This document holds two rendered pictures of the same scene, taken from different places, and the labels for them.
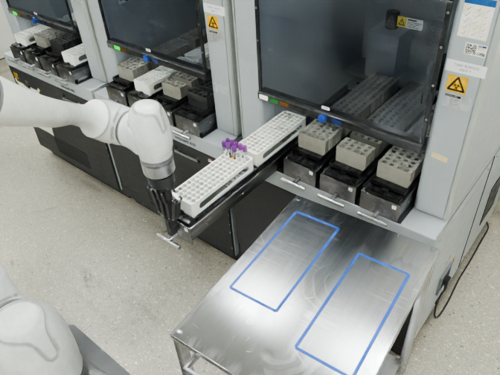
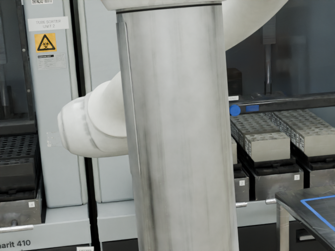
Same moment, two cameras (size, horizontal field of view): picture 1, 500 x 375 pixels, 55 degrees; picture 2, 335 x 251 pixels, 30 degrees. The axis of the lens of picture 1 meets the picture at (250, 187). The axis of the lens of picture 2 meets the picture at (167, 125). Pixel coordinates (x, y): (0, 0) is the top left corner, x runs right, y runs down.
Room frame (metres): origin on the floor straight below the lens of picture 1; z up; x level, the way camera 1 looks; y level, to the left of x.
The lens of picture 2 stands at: (0.41, 1.09, 1.41)
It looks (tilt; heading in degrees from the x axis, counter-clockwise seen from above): 16 degrees down; 311
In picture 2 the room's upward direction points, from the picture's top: 3 degrees counter-clockwise
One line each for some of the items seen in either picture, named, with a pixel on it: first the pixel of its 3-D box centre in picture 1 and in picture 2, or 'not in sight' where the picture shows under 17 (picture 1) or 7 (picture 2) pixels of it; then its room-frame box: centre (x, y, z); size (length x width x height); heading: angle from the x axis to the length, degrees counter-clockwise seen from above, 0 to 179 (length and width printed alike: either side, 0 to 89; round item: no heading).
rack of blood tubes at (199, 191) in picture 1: (213, 182); not in sight; (1.23, 0.12, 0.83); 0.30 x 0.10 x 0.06; 139
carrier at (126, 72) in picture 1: (127, 73); not in sight; (2.06, 0.52, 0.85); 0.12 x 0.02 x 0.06; 49
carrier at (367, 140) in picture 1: (364, 144); (260, 140); (1.35, -0.41, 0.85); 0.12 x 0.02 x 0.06; 48
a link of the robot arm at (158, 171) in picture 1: (158, 164); not in sight; (1.08, 0.25, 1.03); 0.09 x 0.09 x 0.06
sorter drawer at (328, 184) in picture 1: (382, 142); (248, 148); (1.46, -0.50, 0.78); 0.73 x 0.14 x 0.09; 138
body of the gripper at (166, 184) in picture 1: (162, 184); not in sight; (1.08, 0.25, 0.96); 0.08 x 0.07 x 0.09; 48
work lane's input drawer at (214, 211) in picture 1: (241, 174); not in sight; (1.33, 0.03, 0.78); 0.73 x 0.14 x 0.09; 138
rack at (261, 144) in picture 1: (271, 138); not in sight; (1.46, -0.09, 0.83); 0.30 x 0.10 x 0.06; 138
